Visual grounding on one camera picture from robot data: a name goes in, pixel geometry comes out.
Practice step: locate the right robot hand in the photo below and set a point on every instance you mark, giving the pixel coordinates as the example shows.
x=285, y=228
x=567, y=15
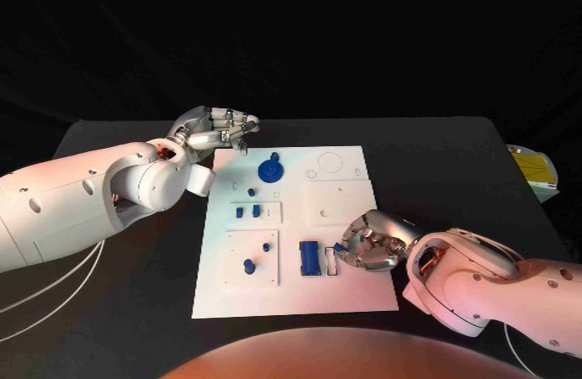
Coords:
x=378, y=243

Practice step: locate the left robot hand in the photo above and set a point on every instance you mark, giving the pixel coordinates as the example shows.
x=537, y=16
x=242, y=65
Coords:
x=215, y=130

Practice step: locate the small blue block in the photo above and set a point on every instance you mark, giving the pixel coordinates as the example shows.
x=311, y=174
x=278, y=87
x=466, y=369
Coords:
x=339, y=247

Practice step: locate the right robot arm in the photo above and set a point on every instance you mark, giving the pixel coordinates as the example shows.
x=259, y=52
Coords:
x=492, y=287

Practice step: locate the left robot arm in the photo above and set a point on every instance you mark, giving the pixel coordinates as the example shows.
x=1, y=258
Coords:
x=69, y=202

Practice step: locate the white task board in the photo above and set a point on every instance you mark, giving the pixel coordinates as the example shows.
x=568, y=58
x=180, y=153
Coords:
x=291, y=237

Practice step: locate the large blue block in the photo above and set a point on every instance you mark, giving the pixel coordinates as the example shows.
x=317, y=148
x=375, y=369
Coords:
x=310, y=258

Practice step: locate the blue gear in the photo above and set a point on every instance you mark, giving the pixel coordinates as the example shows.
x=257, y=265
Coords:
x=272, y=169

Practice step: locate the blue plug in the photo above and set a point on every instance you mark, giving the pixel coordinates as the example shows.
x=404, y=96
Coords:
x=257, y=210
x=239, y=212

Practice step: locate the large blue peg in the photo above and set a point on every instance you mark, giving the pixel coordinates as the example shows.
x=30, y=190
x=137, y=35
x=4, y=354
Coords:
x=249, y=266

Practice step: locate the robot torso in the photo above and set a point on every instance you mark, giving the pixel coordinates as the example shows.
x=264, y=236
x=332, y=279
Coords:
x=350, y=353

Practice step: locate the yellow and white box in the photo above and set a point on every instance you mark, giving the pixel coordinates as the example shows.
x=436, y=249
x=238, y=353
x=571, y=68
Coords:
x=537, y=172

